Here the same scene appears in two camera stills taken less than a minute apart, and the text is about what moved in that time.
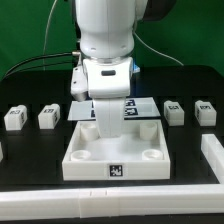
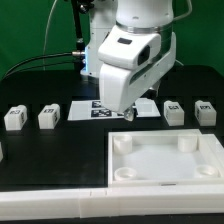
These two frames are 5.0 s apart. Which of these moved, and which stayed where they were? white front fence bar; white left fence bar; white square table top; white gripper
Moved: white square table top; white gripper
Stayed: white left fence bar; white front fence bar
